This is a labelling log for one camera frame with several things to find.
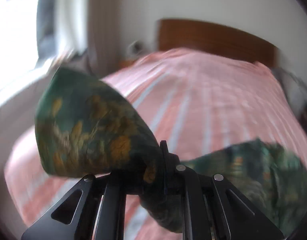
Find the beige curtain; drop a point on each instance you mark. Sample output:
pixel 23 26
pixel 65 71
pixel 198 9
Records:
pixel 103 17

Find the green patterned jacket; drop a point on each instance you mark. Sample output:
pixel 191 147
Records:
pixel 93 130

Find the window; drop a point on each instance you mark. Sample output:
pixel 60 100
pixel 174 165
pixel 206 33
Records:
pixel 13 30

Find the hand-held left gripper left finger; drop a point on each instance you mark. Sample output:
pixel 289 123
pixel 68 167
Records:
pixel 113 195

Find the bed with pink striped sheet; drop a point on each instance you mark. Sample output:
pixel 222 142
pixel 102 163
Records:
pixel 206 92

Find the small white fan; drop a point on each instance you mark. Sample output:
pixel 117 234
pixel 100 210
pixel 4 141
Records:
pixel 135 48

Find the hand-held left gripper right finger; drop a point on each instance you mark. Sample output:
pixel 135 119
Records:
pixel 191 192

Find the white window seat cabinet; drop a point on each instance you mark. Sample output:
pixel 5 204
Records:
pixel 13 100

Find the wooden headboard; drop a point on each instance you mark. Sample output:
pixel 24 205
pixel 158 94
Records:
pixel 206 37

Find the white sheer curtain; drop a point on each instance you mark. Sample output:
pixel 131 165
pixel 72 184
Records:
pixel 71 17

